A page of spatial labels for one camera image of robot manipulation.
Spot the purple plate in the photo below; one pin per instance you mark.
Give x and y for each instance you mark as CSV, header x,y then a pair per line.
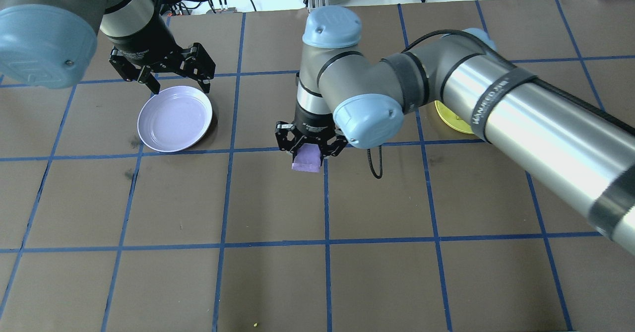
x,y
173,121

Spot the small grey connector box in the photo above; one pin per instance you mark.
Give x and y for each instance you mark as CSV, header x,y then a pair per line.
x,y
223,10

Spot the yellow plate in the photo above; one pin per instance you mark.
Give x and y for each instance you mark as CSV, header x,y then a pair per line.
x,y
446,116

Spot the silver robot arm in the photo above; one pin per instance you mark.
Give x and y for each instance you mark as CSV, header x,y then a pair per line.
x,y
521,118
44,49

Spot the purple foam block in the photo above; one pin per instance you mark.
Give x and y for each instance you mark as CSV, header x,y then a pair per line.
x,y
307,162

